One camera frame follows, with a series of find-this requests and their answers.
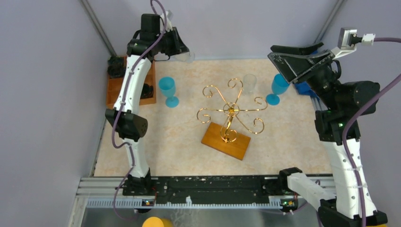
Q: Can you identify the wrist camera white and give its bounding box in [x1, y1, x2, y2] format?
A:
[161, 10, 173, 32]
[331, 27, 376, 60]

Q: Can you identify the aluminium frame rail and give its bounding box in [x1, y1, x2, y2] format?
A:
[69, 174, 336, 227]

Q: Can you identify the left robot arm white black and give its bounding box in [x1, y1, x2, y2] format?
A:
[105, 10, 194, 191]

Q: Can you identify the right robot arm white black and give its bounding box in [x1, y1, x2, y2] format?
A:
[268, 38, 388, 227]

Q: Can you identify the dark object in tray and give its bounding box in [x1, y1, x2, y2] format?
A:
[107, 56, 126, 79]
[140, 83, 154, 99]

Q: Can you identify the yellow object bottom centre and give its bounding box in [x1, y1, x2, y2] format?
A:
[142, 217, 174, 227]

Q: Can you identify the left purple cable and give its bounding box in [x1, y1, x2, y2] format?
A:
[111, 0, 168, 220]

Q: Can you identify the clear wine glass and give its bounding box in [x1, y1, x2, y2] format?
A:
[243, 74, 257, 94]
[173, 51, 195, 63]

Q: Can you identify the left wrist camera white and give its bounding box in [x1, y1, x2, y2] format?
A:
[161, 10, 173, 32]

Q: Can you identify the gold wire glass rack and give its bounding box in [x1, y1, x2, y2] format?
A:
[196, 78, 268, 136]

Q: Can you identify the orange compartment tray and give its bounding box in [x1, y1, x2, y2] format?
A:
[106, 56, 157, 109]

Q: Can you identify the blue wine glass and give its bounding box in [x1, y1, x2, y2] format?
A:
[266, 74, 289, 105]
[158, 77, 179, 108]

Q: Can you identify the blue folded cloth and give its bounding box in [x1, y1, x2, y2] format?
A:
[294, 82, 318, 98]

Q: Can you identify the orange wooden rack base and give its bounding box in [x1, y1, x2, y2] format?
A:
[201, 122, 251, 160]

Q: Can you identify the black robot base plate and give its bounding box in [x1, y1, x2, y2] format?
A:
[121, 175, 300, 206]

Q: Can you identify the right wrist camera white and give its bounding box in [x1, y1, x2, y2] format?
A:
[331, 27, 376, 60]

